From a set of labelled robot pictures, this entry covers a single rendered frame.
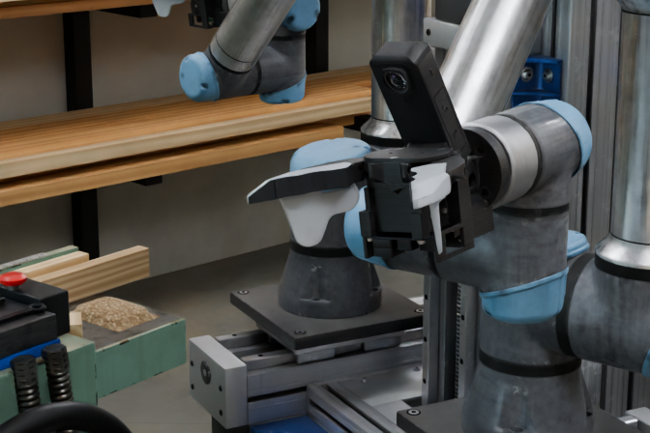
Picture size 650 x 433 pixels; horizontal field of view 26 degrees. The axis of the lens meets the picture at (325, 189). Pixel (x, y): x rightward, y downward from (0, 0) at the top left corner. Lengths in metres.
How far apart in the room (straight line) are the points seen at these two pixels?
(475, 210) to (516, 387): 0.47
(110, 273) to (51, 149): 2.12
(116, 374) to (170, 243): 3.16
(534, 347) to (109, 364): 0.50
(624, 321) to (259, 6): 0.80
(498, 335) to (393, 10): 0.61
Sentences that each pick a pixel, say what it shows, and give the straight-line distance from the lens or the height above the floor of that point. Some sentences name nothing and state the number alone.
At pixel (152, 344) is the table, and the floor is 0.88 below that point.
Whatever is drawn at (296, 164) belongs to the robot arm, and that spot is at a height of 1.03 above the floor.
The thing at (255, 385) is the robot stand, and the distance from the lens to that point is 1.97.
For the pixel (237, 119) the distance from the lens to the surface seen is 4.34.
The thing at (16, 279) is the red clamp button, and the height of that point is 1.02.
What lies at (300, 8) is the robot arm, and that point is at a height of 1.22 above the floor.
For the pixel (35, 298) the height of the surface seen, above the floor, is 1.01.
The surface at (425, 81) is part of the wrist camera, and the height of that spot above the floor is 1.30.
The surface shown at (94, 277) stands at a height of 0.92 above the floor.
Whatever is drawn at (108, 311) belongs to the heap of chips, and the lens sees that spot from 1.75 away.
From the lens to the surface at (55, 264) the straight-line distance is 1.83.
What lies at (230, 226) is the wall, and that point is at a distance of 4.99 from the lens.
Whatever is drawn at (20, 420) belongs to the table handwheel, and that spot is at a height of 0.95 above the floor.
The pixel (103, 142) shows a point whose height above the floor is 0.61.
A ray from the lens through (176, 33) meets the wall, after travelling 4.72.
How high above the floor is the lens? 1.49
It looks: 15 degrees down
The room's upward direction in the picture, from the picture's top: straight up
